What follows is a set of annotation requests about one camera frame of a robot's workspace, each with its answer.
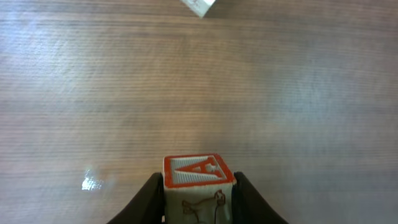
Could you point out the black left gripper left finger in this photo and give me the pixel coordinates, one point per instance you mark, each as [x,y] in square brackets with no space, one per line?
[147,206]

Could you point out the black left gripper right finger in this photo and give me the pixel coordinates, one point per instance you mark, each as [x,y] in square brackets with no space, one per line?
[248,205]

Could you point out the red A letter block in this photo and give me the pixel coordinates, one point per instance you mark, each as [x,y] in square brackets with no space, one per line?
[197,189]

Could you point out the wooden block green side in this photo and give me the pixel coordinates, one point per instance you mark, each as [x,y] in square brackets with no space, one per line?
[199,7]

